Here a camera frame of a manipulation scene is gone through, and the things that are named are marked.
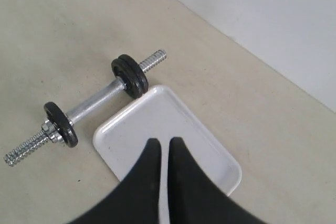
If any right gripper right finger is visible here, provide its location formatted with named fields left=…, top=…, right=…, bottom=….
left=167, top=137, right=264, bottom=223

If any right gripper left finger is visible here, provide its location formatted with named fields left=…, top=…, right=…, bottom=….
left=71, top=138, right=162, bottom=223

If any chrome threaded dumbbell bar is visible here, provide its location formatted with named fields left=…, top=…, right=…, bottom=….
left=4, top=49, right=167, bottom=167

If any black weight plate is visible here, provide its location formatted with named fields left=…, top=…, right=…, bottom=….
left=118, top=54, right=149, bottom=94

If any white rectangular plastic tray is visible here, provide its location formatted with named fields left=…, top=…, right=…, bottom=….
left=92, top=84, right=243, bottom=197

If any chrome star collar nut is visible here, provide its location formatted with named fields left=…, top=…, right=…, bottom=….
left=41, top=119, right=64, bottom=143

